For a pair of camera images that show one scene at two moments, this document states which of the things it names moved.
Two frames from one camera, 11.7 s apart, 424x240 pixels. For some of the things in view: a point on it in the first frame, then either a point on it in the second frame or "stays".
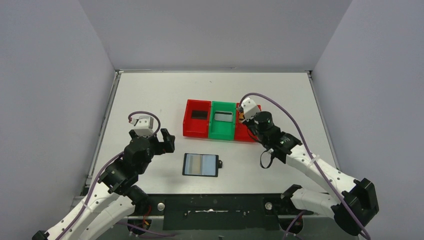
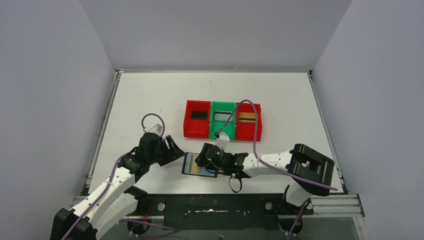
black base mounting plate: [221, 211] stays
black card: [199, 114] stays
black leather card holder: [198, 164] stays
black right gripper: [248, 124] to [203, 161]
